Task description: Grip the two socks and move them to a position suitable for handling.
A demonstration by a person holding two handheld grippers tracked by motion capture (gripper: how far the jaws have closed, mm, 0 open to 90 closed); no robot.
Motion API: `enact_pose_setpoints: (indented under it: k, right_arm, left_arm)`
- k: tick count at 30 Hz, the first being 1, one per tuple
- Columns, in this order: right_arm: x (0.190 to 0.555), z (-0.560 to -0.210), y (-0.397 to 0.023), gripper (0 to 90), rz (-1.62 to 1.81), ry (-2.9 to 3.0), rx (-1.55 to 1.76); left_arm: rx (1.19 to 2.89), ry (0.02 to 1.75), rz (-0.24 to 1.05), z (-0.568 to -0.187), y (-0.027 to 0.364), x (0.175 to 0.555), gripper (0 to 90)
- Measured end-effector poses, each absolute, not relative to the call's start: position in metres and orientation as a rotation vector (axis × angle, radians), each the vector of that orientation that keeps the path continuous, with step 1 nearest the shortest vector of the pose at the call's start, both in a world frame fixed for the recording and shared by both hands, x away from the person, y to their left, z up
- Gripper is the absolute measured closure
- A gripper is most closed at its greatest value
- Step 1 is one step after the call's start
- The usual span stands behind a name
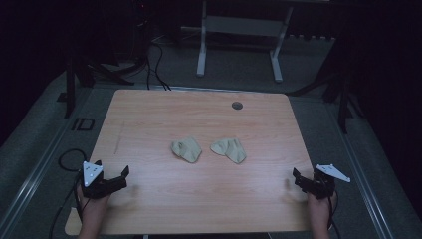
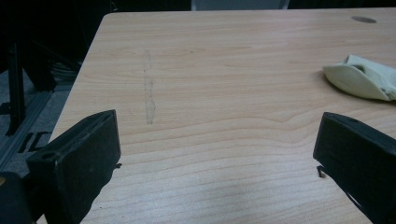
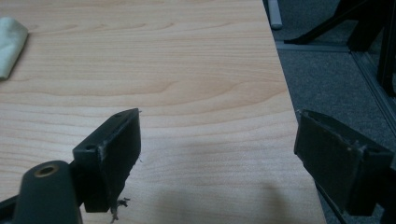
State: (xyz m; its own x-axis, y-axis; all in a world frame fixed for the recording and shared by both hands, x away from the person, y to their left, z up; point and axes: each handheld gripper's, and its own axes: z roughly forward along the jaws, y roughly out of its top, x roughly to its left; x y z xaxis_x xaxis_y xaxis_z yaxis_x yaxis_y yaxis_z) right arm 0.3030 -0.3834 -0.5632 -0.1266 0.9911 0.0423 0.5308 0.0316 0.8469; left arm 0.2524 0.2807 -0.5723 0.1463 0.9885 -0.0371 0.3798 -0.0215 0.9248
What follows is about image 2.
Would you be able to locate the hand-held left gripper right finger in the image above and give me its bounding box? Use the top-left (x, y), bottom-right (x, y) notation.
top-left (312, 111), bottom-right (396, 224)

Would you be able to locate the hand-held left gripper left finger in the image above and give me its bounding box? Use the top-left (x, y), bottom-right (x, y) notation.
top-left (25, 108), bottom-right (122, 224)

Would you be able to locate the pale green cloth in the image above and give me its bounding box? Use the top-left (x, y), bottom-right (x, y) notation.
top-left (321, 54), bottom-right (396, 103)

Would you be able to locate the black metal stand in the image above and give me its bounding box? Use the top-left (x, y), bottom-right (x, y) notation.
top-left (5, 40), bottom-right (27, 137)

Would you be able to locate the grey floor rail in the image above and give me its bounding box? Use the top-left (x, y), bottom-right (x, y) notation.
top-left (0, 91), bottom-right (54, 171)

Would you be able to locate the dark cable bundle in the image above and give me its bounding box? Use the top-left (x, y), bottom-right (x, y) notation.
top-left (50, 61), bottom-right (82, 83)

